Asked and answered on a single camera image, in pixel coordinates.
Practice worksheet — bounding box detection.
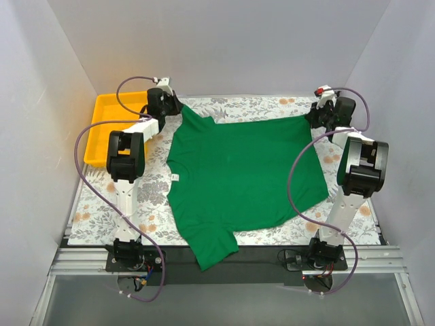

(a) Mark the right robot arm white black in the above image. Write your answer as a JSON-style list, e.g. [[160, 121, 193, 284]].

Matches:
[[305, 94, 389, 270]]

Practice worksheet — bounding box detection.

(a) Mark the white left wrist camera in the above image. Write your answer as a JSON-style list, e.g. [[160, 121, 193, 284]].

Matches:
[[152, 77, 173, 96]]

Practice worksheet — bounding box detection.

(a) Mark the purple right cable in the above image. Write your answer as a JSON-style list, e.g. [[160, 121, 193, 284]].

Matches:
[[286, 86, 372, 295]]

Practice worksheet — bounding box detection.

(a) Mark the purple cable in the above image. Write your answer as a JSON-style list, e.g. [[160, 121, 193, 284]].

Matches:
[[75, 75, 168, 303], [286, 86, 372, 295]]

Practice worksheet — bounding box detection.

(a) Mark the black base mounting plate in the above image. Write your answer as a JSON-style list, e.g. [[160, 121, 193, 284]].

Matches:
[[105, 243, 347, 286]]

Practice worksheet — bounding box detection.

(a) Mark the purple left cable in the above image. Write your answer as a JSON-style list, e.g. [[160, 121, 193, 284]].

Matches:
[[75, 75, 168, 303]]

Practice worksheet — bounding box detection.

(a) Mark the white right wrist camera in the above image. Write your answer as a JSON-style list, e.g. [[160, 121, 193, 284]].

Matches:
[[314, 85, 336, 109]]

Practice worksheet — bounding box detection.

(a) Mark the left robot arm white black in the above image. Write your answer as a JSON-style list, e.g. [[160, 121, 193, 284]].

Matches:
[[106, 86, 183, 272]]

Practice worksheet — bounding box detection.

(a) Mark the green t shirt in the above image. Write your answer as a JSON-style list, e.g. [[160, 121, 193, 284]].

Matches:
[[167, 107, 328, 270]]

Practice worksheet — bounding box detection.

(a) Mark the yellow plastic tray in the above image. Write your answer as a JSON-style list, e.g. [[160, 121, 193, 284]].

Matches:
[[84, 91, 147, 168]]

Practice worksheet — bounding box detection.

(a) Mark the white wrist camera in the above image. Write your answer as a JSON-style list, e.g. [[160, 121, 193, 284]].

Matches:
[[152, 77, 173, 96], [314, 85, 336, 109]]

